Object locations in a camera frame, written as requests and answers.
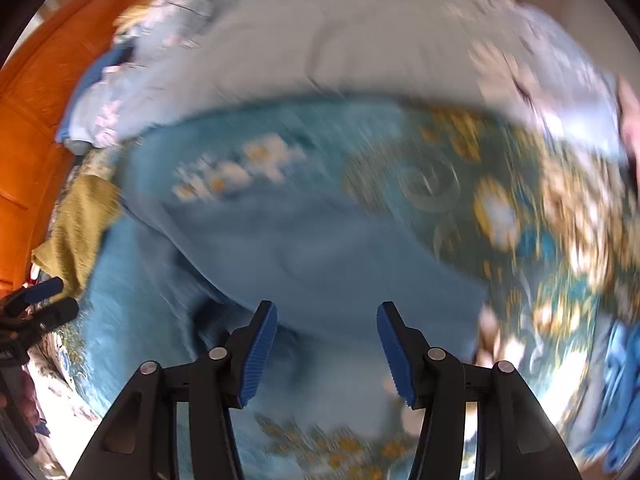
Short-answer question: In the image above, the light blue fleece garment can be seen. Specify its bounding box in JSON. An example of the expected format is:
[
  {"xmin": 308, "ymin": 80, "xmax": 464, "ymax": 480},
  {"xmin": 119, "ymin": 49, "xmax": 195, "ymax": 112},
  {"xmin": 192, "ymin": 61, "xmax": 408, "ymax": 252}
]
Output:
[{"xmin": 79, "ymin": 138, "xmax": 490, "ymax": 411}]

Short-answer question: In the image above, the teal floral plush blanket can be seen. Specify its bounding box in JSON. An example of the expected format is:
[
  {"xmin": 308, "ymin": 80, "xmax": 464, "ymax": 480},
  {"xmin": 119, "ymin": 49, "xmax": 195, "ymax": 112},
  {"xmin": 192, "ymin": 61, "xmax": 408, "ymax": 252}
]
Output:
[{"xmin": 54, "ymin": 98, "xmax": 637, "ymax": 480}]

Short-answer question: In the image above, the blue pillow under duvet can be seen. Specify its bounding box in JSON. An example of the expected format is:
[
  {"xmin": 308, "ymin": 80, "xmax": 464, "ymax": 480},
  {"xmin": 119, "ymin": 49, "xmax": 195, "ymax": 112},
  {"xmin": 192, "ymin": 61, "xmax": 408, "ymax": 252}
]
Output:
[{"xmin": 68, "ymin": 41, "xmax": 134, "ymax": 104}]

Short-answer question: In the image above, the pale grey floral duvet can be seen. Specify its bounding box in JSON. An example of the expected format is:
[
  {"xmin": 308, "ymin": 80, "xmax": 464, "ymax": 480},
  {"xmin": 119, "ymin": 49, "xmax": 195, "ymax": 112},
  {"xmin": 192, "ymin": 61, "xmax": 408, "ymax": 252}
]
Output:
[{"xmin": 56, "ymin": 0, "xmax": 625, "ymax": 160}]

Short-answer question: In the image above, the person right hand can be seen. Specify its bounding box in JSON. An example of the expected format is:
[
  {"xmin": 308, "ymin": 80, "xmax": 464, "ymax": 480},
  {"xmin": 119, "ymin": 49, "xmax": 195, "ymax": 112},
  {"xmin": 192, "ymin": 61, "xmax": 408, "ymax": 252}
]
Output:
[{"xmin": 617, "ymin": 77, "xmax": 640, "ymax": 159}]

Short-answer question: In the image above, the orange wooden headboard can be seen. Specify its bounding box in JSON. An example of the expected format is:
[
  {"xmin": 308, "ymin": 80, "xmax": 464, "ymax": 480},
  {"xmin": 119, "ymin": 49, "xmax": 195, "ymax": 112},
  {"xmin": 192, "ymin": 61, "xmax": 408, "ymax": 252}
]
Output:
[{"xmin": 1, "ymin": 0, "xmax": 139, "ymax": 295}]

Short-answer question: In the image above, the olive yellow towel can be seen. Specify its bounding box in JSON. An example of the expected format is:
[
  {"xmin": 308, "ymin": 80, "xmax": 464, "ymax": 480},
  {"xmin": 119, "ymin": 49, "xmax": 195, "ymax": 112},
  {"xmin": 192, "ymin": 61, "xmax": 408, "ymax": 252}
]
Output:
[{"xmin": 32, "ymin": 174, "xmax": 120, "ymax": 300}]

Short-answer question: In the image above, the blue cloth at right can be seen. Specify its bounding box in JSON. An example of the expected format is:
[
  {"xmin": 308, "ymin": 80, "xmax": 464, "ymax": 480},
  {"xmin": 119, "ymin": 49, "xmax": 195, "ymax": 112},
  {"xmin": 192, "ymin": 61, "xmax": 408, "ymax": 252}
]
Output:
[{"xmin": 582, "ymin": 322, "xmax": 639, "ymax": 474}]

